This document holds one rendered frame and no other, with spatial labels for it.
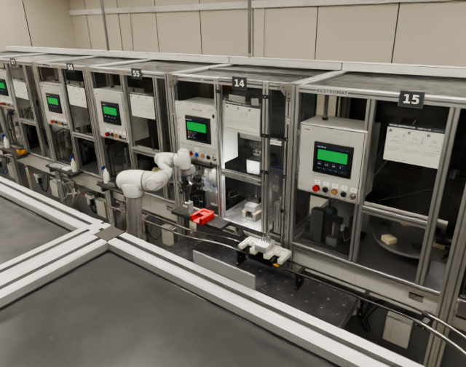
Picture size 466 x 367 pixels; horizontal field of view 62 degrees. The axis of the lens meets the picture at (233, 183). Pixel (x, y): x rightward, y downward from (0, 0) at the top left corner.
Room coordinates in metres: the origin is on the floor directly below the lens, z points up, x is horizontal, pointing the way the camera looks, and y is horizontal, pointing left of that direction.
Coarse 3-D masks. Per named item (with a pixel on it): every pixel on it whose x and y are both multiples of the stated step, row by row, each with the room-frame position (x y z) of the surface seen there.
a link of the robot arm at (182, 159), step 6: (180, 150) 2.87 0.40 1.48; (186, 150) 2.88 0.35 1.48; (174, 156) 2.88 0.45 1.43; (180, 156) 2.85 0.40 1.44; (186, 156) 2.85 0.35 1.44; (174, 162) 2.86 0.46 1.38; (180, 162) 2.84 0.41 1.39; (186, 162) 2.84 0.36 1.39; (180, 168) 2.86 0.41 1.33; (186, 168) 2.85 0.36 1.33
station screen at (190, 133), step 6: (186, 120) 2.96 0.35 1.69; (192, 120) 2.92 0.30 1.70; (198, 120) 2.88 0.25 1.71; (186, 126) 2.96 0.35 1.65; (186, 132) 2.96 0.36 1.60; (192, 132) 2.92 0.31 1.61; (198, 132) 2.89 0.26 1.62; (192, 138) 2.93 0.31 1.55; (198, 138) 2.89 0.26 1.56; (204, 138) 2.85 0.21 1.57
